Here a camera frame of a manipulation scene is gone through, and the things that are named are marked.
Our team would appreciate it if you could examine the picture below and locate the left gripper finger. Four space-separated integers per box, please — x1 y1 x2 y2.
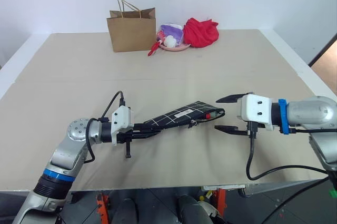
133 123 162 133
133 130 162 140

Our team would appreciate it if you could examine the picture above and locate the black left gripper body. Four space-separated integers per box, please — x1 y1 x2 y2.
115 125 141 145

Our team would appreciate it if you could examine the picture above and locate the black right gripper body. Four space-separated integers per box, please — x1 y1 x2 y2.
235 92 254 137

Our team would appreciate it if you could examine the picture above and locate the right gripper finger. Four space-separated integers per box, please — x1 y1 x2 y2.
215 92 246 104
214 125 240 135

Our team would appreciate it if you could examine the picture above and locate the black grid-pattern pencil pouch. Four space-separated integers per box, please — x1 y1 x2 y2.
143 100 226 130

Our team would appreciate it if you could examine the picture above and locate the thin black hanging strip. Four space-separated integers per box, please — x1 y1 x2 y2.
124 141 132 160

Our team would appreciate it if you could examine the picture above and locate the beige cardboard table cover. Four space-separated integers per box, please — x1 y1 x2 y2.
0 28 327 192

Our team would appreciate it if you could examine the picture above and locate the red crumpled cloth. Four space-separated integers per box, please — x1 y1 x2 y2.
183 17 220 48

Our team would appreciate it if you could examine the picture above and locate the pink round plate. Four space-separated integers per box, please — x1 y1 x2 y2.
158 41 191 52

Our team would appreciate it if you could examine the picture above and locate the dark rounded shape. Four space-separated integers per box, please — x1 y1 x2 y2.
175 194 205 224

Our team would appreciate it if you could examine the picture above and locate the brown paper bag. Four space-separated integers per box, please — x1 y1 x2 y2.
106 0 156 53

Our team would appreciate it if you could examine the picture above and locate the brown wooden panel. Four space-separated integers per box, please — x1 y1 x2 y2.
308 33 337 95

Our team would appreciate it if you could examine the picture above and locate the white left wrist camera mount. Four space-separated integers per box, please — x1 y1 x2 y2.
110 105 135 146

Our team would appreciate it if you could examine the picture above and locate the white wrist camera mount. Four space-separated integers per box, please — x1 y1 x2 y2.
110 105 135 146
241 94 280 132

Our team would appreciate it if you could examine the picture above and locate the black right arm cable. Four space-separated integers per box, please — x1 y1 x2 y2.
245 121 330 181

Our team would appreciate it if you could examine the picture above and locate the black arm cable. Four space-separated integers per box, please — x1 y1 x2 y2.
245 121 330 181
83 91 127 164

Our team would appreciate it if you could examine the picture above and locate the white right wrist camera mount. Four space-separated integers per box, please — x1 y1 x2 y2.
241 94 280 132

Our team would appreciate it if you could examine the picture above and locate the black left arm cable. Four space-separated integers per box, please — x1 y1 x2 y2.
83 91 127 164

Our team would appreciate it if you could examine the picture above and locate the orange metal frame piece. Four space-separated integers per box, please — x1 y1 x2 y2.
215 189 227 216
96 192 110 224

